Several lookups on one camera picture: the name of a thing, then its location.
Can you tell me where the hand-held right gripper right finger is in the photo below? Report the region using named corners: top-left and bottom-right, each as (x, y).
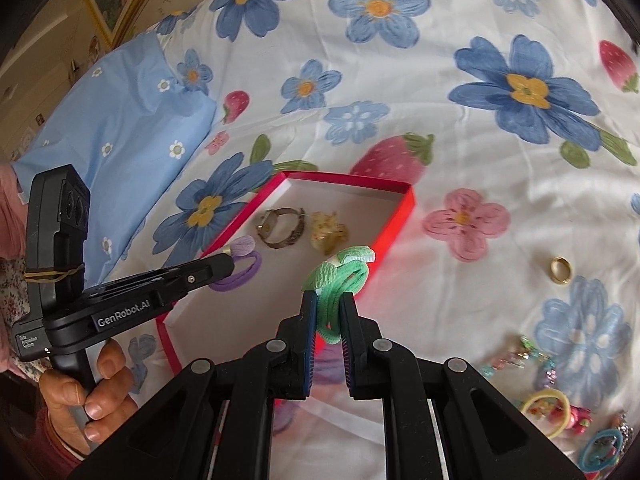
top-left (339, 292), bottom-right (586, 480)

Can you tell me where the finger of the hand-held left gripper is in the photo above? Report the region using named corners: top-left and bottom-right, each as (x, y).
top-left (150, 253), bottom-right (237, 306)

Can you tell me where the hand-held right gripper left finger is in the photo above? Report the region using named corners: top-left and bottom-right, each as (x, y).
top-left (67, 290), bottom-right (321, 480)

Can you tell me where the purple hair tie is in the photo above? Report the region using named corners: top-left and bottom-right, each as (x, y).
top-left (207, 235), bottom-right (264, 295)

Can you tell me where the green hair tie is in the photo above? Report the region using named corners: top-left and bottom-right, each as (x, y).
top-left (301, 245), bottom-right (376, 346)

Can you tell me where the red cardboard box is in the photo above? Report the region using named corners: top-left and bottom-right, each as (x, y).
top-left (155, 170), bottom-right (417, 376)

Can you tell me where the clear bead bracelet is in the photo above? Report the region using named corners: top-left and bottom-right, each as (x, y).
top-left (480, 335), bottom-right (562, 392)

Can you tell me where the yellow hair tie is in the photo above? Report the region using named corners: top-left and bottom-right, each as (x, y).
top-left (519, 389), bottom-right (572, 434)

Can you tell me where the pink hair clip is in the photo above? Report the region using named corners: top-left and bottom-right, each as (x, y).
top-left (569, 404), bottom-right (594, 437)

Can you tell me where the blue hair tie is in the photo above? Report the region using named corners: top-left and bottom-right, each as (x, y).
top-left (579, 426), bottom-right (627, 472)

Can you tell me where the person's left hand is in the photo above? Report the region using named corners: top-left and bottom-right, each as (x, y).
top-left (39, 339), bottom-right (135, 457)

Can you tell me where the yellow rubber band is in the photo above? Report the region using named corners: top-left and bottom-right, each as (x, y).
top-left (24, 264), bottom-right (87, 283)

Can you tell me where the pink cloth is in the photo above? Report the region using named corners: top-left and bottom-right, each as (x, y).
top-left (0, 162), bottom-right (27, 261)

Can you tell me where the small-flower printed cloth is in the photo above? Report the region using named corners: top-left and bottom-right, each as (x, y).
top-left (0, 255), bottom-right (51, 377)

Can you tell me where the blue daisy pillow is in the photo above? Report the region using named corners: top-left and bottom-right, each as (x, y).
top-left (12, 32), bottom-right (219, 281)

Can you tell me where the floral strawberry bedsheet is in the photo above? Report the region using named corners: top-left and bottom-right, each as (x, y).
top-left (115, 0), bottom-right (640, 480)

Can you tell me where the metal bangle bracelet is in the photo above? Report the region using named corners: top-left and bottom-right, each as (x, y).
top-left (256, 207), bottom-right (307, 250)

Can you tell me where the gold ring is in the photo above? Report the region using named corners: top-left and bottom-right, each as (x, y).
top-left (550, 255), bottom-right (574, 285)

